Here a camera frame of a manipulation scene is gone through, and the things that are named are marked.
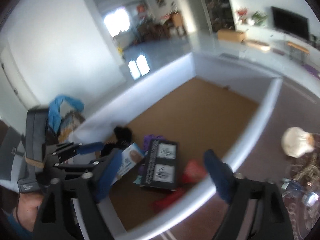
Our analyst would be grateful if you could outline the cardboard box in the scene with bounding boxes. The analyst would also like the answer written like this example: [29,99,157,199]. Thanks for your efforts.
[217,28,247,42]

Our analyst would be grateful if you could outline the person's left forearm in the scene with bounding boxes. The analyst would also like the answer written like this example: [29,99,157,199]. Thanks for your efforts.
[7,214,33,240]

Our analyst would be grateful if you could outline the purple toy robot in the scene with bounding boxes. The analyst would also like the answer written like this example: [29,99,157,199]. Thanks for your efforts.
[133,134,166,186]

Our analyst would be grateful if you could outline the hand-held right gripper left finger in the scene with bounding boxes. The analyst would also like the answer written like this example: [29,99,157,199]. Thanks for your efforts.
[32,150,123,240]

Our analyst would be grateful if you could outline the blue and white box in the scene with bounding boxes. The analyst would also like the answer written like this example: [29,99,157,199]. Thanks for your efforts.
[112,142,146,184]

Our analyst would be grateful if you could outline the silver claw hair clip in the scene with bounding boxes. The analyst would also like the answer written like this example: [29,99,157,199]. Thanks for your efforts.
[292,154,320,183]

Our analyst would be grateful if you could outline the beige oval mat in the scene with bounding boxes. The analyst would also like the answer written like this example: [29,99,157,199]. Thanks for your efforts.
[246,40,271,52]

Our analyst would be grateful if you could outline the clear plastic glasses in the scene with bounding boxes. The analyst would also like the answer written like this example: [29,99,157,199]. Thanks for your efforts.
[282,177,320,207]

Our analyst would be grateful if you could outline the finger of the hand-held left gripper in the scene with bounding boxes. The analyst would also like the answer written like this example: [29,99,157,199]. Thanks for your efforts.
[51,141,105,162]
[54,148,118,174]

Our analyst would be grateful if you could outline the black television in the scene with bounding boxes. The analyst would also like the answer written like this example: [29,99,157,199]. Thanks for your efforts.
[271,6,310,41]

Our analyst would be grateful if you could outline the white television cabinet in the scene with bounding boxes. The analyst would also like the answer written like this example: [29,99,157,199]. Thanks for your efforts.
[235,22,320,64]

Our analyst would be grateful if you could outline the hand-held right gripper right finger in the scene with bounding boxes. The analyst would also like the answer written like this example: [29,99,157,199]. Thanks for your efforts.
[203,149,294,240]

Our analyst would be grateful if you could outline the red flower plant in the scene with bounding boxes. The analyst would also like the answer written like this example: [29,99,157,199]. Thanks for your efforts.
[236,7,251,25]

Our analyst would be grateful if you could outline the green potted plant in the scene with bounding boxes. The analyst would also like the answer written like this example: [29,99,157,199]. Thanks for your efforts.
[251,11,267,27]

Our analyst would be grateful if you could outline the person's left hand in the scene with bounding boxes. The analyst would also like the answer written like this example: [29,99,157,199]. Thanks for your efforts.
[18,193,45,233]

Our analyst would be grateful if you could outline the blue cloth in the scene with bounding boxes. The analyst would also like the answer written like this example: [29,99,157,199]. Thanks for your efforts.
[47,94,85,136]

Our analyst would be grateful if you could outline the black box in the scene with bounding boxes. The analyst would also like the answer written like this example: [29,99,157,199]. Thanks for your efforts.
[140,139,180,191]

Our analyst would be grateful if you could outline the large white storage box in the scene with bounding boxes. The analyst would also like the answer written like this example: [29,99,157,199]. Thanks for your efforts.
[71,53,284,238]

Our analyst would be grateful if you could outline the wooden bench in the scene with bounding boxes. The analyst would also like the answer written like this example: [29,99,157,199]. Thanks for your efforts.
[286,41,311,61]

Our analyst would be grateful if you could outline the wooden sideboard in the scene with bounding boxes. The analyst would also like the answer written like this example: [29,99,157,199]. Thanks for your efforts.
[172,13,188,36]

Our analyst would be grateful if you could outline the dark display cabinet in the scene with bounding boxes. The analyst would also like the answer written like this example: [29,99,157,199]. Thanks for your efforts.
[197,0,236,33]

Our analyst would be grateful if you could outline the red toy figure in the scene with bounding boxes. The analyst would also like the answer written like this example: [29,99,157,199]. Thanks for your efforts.
[152,187,191,212]

